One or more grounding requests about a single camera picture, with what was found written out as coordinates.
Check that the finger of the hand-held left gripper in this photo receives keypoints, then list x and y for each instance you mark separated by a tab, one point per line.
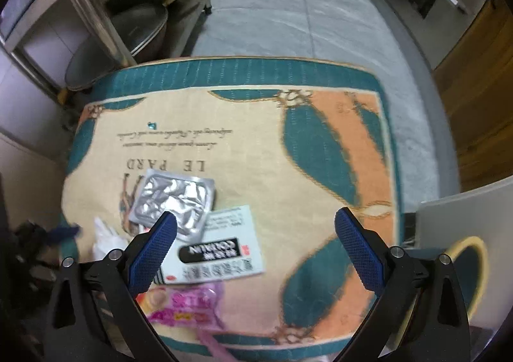
64	233

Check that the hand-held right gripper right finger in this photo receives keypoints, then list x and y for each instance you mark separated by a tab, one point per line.
360	253

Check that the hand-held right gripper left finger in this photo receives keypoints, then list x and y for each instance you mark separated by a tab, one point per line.
154	253

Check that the white tissue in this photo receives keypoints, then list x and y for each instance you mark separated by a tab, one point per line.
106	241

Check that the pink snack wrapper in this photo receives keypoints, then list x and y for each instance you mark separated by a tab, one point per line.
188	306

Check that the silver blister pack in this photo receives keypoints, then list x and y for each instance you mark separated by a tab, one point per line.
172	193

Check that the white medicine box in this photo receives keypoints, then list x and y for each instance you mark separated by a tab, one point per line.
224	249

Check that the white plastic panel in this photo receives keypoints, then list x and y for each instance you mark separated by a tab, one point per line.
473	209

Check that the teal and beige printed cushion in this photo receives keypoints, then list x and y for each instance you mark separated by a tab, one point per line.
248	137

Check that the wooden kitchen cabinet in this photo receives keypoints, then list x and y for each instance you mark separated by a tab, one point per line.
481	125

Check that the round metal pot lid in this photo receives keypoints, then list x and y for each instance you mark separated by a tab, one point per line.
116	49

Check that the stainless steel rack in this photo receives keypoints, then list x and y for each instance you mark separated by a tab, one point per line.
92	9

